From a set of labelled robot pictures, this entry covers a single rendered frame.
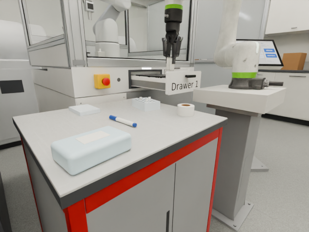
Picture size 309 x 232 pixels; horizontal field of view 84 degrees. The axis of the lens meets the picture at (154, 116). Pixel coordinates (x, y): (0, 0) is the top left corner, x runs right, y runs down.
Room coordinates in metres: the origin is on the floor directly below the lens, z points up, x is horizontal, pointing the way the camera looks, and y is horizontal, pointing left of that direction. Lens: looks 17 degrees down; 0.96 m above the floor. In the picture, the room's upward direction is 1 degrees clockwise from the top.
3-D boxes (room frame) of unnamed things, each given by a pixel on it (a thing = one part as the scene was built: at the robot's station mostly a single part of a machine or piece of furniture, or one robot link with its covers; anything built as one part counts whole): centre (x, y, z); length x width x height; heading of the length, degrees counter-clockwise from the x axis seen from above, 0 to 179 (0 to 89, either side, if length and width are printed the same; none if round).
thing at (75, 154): (0.35, 0.14, 0.78); 0.15 x 0.10 x 0.04; 139
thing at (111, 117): (0.58, 0.11, 0.77); 0.14 x 0.02 x 0.02; 49
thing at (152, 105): (0.81, 0.04, 0.78); 0.12 x 0.08 x 0.04; 34
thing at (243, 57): (1.02, -0.50, 0.99); 0.16 x 0.13 x 0.19; 22
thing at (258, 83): (0.97, -0.55, 0.87); 0.26 x 0.15 x 0.06; 50
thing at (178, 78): (0.94, -0.16, 0.87); 0.29 x 0.02 x 0.11; 134
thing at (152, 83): (1.09, -0.01, 0.86); 0.40 x 0.26 x 0.06; 44
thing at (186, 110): (0.70, -0.13, 0.78); 0.07 x 0.07 x 0.04
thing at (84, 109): (0.73, 0.31, 0.77); 0.13 x 0.09 x 0.02; 45
